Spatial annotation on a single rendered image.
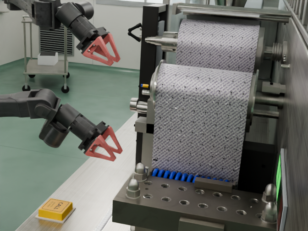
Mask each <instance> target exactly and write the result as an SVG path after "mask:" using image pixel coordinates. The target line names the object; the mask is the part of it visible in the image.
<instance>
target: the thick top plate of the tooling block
mask: <svg viewBox="0 0 308 231"><path fill-rule="evenodd" d="M133 177H134V173H132V174H131V175H130V176H129V178H128V179H127V181H126V182H125V183H124V185H123V186H122V188H121V189H120V190H119V192H118V193H117V194H116V196H115V197H114V199H113V202H112V222H115V223H120V224H125V225H130V226H136V227H141V228H146V229H151V230H156V231H178V228H179V220H180V217H181V216H182V217H188V218H193V219H198V220H204V221H210V222H215V223H220V224H225V226H224V231H277V223H276V224H266V223H264V222H263V221H262V220H261V216H262V211H263V210H264V208H265V205H266V203H265V202H263V201H262V197H263V194H260V193H254V192H246V191H241V190H235V189H232V192H231V193H230V192H222V191H216V190H211V189H205V188H199V187H194V183H193V182H187V181H180V180H174V179H168V178H162V177H156V176H149V175H148V176H147V177H146V178H147V180H146V181H144V182H138V183H139V188H140V195H141V197H140V198H139V199H135V200H131V199H127V198H126V193H127V187H128V183H129V181H130V180H131V179H133Z"/></svg>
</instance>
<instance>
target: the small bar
mask: <svg viewBox="0 0 308 231"><path fill-rule="evenodd" d="M232 186H233V183H232V182H226V181H219V180H213V179H207V178H201V177H196V179H195V182H194V187H199V188H205V189H211V190H216V191H222V192H228V193H231V192H232Z"/></svg>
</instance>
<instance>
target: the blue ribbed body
mask: <svg viewBox="0 0 308 231"><path fill-rule="evenodd" d="M152 176H156V177H162V178H168V179H174V180H180V181H185V182H193V183H194V182H195V179H196V177H200V176H199V175H196V176H194V175H193V174H190V175H189V176H188V174H187V173H184V174H182V173H181V172H178V173H176V172H175V171H173V172H170V171H169V170H167V171H165V170H163V169H162V170H159V169H155V170H154V171H153V173H152Z"/></svg>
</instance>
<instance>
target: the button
mask: <svg viewBox="0 0 308 231"><path fill-rule="evenodd" d="M71 210H72V202H69V201H64V200H59V199H54V198H50V199H49V200H48V201H47V202H46V203H45V204H44V205H43V206H41V207H40V208H39V210H38V216H39V217H44V218H49V219H54V220H60V221H63V220H64V219H65V217H66V216H67V215H68V214H69V213H70V212H71Z"/></svg>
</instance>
